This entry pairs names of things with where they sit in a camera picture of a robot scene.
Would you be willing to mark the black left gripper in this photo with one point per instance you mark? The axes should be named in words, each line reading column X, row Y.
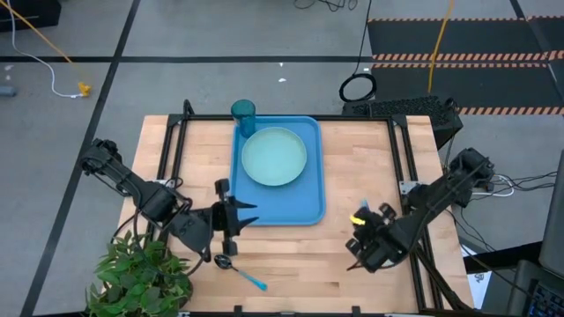
column 227, row 220

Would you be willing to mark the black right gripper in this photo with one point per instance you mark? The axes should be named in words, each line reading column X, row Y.
column 376, row 251

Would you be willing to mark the pale green plate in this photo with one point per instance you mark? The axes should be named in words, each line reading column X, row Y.
column 274, row 156

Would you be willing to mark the teal plastic cup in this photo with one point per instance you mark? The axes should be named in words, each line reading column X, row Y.
column 243, row 116

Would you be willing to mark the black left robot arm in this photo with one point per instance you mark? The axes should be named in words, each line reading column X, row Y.
column 150, row 198

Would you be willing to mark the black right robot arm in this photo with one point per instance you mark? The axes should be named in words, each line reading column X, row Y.
column 440, row 198

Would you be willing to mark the blue plastic tray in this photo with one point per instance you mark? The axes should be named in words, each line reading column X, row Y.
column 282, row 204

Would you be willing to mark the white paper sheet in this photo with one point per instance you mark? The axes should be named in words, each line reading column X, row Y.
column 476, row 282

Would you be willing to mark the green potted plant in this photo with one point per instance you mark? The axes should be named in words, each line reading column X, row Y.
column 136, row 282

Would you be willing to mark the white power strip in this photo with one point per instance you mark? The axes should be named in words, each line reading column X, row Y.
column 498, row 187

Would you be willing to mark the black hazard-striped mat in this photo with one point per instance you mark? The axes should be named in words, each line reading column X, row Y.
column 484, row 83

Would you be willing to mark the grey monitor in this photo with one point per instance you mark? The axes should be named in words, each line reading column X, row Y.
column 555, row 220

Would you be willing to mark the yellow plug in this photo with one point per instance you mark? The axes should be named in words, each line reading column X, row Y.
column 84, row 89

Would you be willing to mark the small grey floor object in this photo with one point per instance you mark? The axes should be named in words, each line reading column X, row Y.
column 6, row 91

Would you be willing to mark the black box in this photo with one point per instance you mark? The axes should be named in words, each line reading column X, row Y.
column 26, row 13

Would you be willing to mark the black aluminium table frame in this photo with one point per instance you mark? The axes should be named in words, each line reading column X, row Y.
column 207, row 117

